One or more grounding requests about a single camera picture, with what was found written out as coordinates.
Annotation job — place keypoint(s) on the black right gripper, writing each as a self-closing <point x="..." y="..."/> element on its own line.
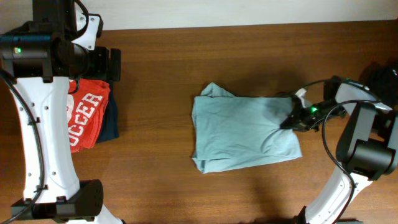
<point x="300" y="124"/>

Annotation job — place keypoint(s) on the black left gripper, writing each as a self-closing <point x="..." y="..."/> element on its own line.
<point x="102" y="70"/>

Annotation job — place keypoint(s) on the light blue t-shirt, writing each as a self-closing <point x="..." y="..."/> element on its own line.
<point x="234" y="132"/>

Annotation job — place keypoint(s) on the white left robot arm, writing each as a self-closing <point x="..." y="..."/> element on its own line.
<point x="39" y="59"/>

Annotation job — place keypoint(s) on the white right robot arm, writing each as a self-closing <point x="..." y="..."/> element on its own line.
<point x="367" y="148"/>

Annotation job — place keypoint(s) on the black crumpled clothes pile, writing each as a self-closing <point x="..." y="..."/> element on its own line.
<point x="382" y="81"/>

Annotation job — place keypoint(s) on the red folded soccer t-shirt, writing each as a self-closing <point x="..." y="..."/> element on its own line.
<point x="86" y="103"/>

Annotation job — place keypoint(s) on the dark navy folded garment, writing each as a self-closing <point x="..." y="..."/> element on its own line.
<point x="109" y="128"/>

